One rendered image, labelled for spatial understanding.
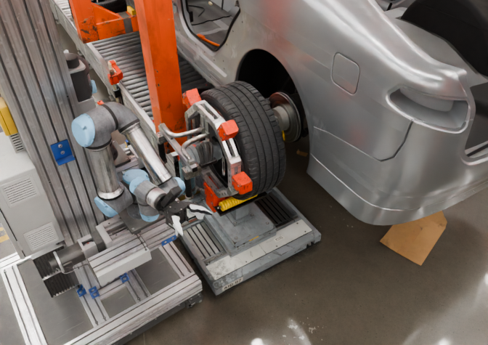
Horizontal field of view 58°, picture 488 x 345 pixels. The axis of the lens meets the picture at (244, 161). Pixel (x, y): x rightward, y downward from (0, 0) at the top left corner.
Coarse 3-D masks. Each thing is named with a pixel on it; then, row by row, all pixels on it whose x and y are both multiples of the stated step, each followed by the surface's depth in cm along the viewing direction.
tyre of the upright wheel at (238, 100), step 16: (208, 96) 240; (224, 96) 232; (240, 96) 233; (256, 96) 234; (224, 112) 229; (240, 112) 227; (256, 112) 229; (272, 112) 232; (240, 128) 223; (256, 128) 226; (272, 128) 229; (240, 144) 225; (256, 144) 225; (272, 144) 229; (256, 160) 227; (272, 160) 233; (256, 176) 232; (272, 176) 240; (256, 192) 245
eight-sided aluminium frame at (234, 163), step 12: (192, 108) 244; (204, 108) 239; (192, 120) 263; (216, 120) 226; (216, 132) 227; (192, 144) 270; (228, 144) 229; (228, 156) 224; (204, 168) 272; (228, 168) 229; (240, 168) 230; (216, 180) 265; (228, 180) 235; (216, 192) 258; (228, 192) 241
